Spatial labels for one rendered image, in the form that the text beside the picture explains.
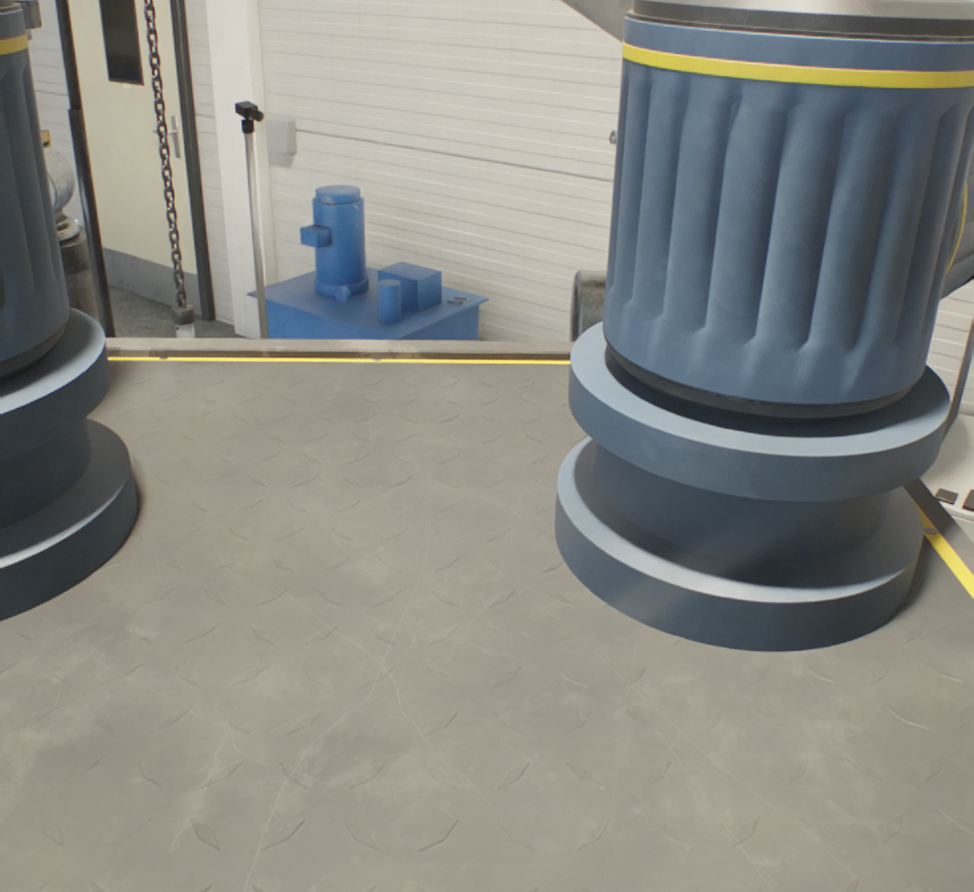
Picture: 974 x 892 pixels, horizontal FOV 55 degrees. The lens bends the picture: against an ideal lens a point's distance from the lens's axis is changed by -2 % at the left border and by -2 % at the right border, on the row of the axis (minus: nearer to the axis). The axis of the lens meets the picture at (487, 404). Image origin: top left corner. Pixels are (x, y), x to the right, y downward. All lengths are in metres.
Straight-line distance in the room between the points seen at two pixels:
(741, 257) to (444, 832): 0.32
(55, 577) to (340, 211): 3.50
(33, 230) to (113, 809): 0.33
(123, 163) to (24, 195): 5.52
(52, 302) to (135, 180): 5.43
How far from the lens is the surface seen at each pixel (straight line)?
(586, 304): 1.12
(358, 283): 4.18
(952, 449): 1.95
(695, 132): 0.51
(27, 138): 0.62
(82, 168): 1.62
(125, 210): 6.23
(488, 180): 4.21
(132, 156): 6.04
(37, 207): 0.62
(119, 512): 0.68
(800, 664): 0.59
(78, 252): 2.06
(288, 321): 4.17
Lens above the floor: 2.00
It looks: 26 degrees down
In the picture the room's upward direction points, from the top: 1 degrees clockwise
